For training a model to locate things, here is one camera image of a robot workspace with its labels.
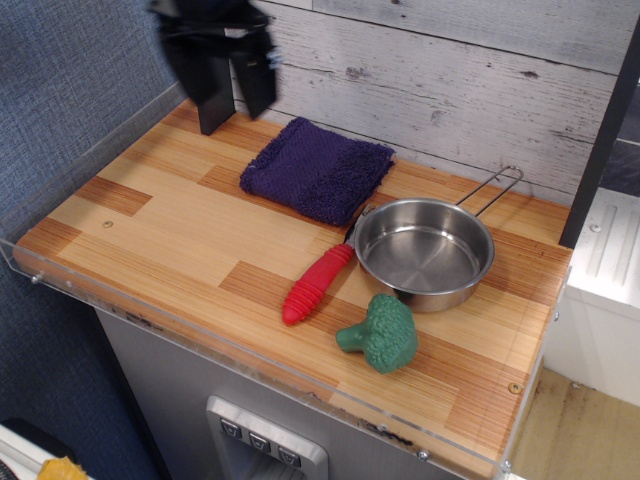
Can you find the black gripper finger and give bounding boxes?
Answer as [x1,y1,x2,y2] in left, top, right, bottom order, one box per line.
[161,39,232,105]
[230,47,280,120]

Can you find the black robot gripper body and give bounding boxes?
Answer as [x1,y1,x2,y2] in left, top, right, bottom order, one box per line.
[148,1,280,65]

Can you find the purple terry cloth napkin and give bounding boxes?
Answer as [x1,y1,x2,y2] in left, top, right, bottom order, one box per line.
[240,117,394,226]

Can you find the stainless steel pan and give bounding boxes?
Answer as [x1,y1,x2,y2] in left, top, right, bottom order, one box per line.
[354,187,495,313]

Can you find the clear acrylic table guard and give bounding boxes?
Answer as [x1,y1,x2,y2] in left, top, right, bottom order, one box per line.
[1,86,570,479]

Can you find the green toy broccoli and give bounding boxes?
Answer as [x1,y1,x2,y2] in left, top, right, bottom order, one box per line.
[335,294,419,374]

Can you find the grey toy fridge cabinet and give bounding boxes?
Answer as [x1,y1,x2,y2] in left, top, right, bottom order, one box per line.
[98,312,454,479]

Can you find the silver dispenser button panel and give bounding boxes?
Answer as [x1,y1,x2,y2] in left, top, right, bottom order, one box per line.
[206,395,329,479]

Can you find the white cabinet on right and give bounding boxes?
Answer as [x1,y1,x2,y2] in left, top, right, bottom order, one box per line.
[543,188,639,406]

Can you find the dark right shelf post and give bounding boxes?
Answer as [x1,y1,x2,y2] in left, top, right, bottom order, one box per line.
[559,20,639,248]

